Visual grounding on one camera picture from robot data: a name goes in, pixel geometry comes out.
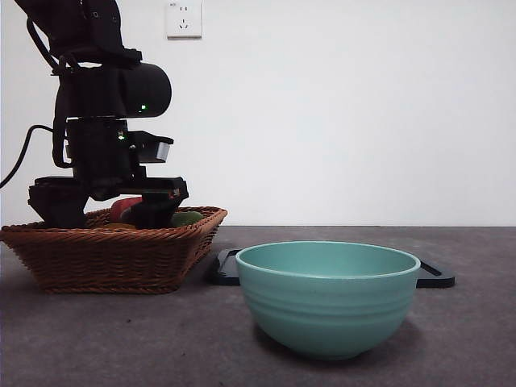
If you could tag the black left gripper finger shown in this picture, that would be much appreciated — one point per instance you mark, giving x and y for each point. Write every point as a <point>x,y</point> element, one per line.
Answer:
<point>157,211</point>
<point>60,211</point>

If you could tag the teal ceramic bowl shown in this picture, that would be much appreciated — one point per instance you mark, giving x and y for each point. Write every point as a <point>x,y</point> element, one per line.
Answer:
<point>326,314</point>

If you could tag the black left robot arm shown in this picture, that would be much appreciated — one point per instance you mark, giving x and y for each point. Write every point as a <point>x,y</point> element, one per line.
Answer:
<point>133,88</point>

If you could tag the green avocado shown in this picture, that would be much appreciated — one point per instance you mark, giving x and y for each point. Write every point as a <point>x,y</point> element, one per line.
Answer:
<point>187,219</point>

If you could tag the red apple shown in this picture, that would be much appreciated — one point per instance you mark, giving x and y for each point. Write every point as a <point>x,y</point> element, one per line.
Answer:
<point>121,207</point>

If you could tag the brown wicker basket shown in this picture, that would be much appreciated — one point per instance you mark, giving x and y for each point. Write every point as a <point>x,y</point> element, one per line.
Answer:
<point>109,262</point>

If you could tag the dark green rectangular tray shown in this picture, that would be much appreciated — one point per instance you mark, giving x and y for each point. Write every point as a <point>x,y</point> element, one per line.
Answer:
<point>437,279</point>

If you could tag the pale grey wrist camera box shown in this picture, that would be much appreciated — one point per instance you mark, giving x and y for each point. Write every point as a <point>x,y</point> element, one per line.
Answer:
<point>159,150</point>

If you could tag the white wall power socket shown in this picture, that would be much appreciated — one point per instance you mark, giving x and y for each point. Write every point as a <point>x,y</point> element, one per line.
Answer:
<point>184,20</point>

